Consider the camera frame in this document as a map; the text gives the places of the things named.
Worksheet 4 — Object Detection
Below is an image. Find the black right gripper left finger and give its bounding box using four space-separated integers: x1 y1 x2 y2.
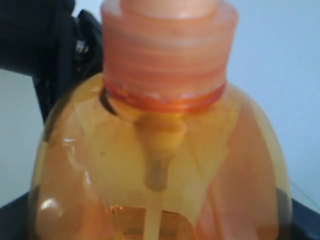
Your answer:
0 192 29 240

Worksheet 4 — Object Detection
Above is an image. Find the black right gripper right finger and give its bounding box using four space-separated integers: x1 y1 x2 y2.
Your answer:
291 199 320 240

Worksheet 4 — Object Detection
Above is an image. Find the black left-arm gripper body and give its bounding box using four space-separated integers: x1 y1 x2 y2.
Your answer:
0 0 103 119

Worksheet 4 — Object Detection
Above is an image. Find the orange dish soap pump bottle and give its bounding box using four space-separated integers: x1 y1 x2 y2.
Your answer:
28 0 293 240

